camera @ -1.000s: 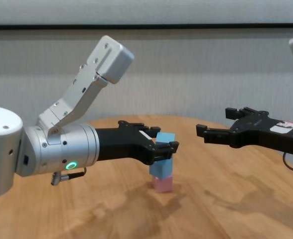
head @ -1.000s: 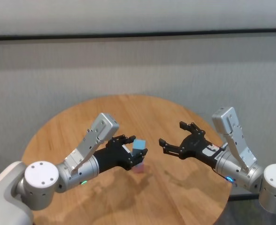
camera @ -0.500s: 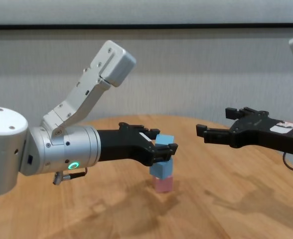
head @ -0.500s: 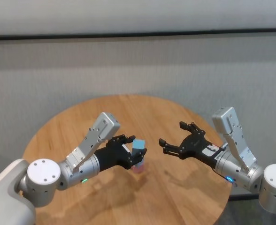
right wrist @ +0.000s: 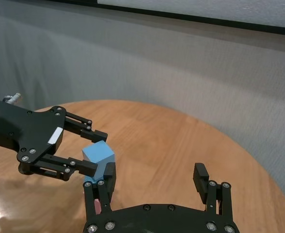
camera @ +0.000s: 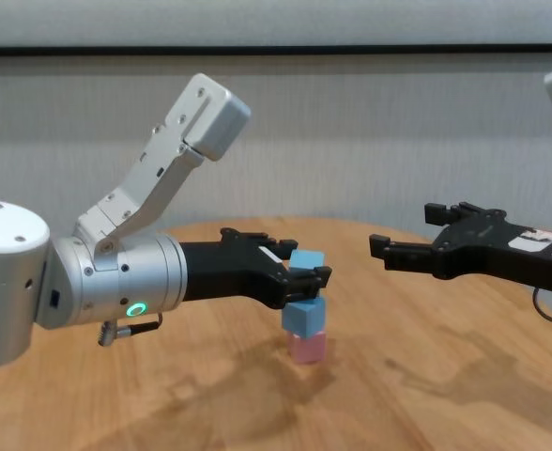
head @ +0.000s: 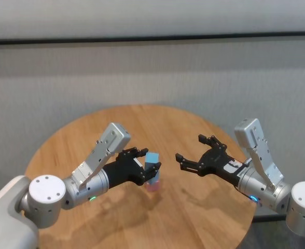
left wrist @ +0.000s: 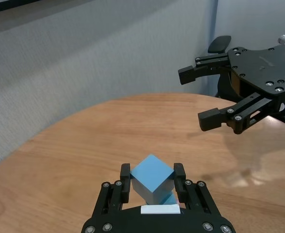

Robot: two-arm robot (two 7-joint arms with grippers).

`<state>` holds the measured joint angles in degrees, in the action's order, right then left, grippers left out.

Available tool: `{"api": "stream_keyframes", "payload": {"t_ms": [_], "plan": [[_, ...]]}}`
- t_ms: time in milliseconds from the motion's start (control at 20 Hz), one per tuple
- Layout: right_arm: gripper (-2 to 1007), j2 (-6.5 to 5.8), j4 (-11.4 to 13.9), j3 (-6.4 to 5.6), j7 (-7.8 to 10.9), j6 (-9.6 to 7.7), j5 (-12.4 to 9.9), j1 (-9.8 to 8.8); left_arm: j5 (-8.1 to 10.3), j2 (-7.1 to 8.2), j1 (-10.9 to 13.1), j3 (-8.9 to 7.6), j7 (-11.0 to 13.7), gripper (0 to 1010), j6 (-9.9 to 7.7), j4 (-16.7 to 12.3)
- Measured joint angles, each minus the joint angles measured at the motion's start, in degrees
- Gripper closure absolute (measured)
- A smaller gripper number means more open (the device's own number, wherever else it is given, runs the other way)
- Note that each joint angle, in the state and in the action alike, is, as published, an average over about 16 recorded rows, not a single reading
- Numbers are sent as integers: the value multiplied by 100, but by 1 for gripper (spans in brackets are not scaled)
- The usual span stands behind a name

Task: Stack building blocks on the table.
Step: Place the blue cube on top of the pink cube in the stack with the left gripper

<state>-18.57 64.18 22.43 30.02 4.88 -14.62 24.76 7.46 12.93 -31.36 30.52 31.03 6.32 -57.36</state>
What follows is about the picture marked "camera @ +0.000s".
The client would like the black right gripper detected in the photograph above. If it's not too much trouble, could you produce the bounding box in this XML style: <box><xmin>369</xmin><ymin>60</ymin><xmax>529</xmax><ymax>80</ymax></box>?
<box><xmin>368</xmin><ymin>201</ymin><xmax>552</xmax><ymax>296</ymax></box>

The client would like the pink cube block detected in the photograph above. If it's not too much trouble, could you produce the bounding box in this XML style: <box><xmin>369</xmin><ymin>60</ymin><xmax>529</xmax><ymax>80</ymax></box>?
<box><xmin>286</xmin><ymin>330</ymin><xmax>329</xmax><ymax>365</ymax></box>

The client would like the left arm cable with plug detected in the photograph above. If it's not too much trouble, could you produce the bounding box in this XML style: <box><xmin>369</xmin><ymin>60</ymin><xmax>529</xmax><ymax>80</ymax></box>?
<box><xmin>97</xmin><ymin>312</ymin><xmax>164</xmax><ymax>348</ymax></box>

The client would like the black wall rail strip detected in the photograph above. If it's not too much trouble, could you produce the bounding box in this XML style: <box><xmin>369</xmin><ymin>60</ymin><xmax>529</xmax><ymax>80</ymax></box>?
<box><xmin>0</xmin><ymin>42</ymin><xmax>552</xmax><ymax>59</ymax></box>

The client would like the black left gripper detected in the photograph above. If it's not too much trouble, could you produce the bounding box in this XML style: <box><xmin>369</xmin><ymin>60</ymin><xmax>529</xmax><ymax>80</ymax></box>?
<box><xmin>176</xmin><ymin>226</ymin><xmax>333</xmax><ymax>311</ymax></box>

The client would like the blue cube block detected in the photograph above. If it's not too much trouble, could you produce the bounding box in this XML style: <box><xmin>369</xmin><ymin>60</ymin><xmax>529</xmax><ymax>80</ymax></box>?
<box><xmin>281</xmin><ymin>296</ymin><xmax>328</xmax><ymax>340</ymax></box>
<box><xmin>288</xmin><ymin>248</ymin><xmax>327</xmax><ymax>272</ymax></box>

